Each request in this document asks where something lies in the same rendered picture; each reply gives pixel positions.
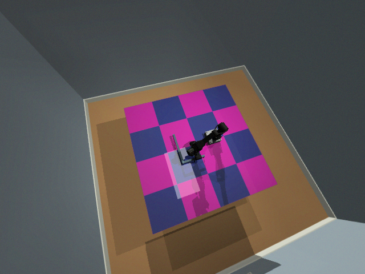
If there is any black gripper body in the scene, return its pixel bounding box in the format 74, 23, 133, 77
189, 141, 202, 160

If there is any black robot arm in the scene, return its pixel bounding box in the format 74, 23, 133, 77
187, 122, 228, 156

